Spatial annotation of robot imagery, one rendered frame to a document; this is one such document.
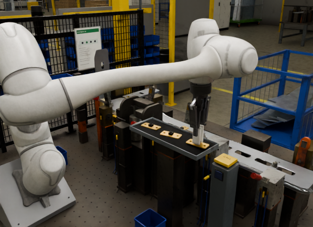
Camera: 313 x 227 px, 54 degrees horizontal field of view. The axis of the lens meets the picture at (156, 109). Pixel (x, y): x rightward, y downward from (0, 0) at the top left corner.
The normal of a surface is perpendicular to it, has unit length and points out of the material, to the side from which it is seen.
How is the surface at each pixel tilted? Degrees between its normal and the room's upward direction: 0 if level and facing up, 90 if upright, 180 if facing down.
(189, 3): 90
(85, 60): 90
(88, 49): 90
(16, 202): 45
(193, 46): 87
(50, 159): 51
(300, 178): 0
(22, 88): 57
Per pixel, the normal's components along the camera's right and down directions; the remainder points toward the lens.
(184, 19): 0.69, 0.26
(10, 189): 0.51, -0.49
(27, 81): 0.23, -0.28
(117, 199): 0.00, -0.93
